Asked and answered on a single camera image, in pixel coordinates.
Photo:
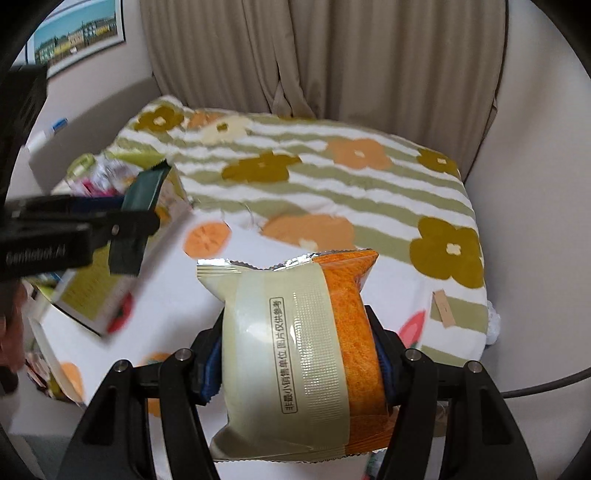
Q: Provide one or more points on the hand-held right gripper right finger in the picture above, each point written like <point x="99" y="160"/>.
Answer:
<point x="385" y="369"/>

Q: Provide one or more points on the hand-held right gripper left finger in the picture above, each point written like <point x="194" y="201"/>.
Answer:
<point x="212" y="364"/>

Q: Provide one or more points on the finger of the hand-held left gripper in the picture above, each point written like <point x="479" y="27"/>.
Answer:
<point x="92" y="204"/>
<point x="129" y="226"/>

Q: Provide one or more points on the dark green snack packet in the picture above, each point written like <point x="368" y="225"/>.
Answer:
<point x="143" y="189"/>

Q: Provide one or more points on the green printed cardboard box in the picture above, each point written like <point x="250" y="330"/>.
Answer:
<point x="92" y="286"/>

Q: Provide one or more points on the orange cream snack packet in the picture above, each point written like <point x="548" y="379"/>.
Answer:
<point x="286" y="350"/>

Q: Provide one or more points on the person's left hand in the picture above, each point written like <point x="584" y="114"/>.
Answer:
<point x="11" y="323"/>

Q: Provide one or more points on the purple gold snack packet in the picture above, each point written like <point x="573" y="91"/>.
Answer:
<point x="104" y="177"/>

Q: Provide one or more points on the brown fabric label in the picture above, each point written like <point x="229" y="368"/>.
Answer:
<point x="442" y="309"/>

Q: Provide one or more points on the white tube blue cap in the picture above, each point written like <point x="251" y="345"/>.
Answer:
<point x="51" y="131"/>

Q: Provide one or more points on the white knitted cloth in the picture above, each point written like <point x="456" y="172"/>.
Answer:
<point x="493" y="323"/>

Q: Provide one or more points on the green striped floral blanket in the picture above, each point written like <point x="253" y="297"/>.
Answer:
<point x="323" y="194"/>

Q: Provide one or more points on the beige curtain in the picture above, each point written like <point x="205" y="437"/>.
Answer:
<point x="323" y="55"/>

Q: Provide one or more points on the wall poster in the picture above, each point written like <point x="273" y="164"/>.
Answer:
<point x="78" y="27"/>

